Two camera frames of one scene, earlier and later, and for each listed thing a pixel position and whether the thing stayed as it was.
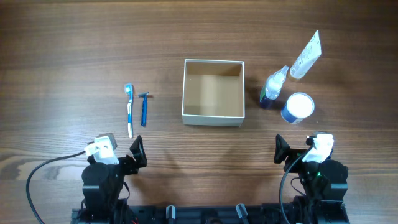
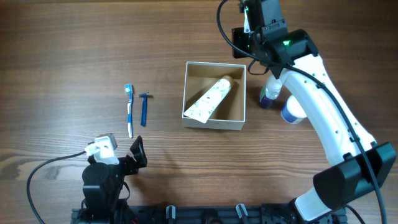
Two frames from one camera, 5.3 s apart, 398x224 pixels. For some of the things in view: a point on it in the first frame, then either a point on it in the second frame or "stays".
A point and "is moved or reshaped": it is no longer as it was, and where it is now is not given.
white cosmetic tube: x=306 y=59 is moved or reshaped
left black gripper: x=132 y=167 stays
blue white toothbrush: x=128 y=88 stays
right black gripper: x=282 y=151 → x=237 y=36
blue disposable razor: x=143 y=109 stays
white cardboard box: x=213 y=93 stays
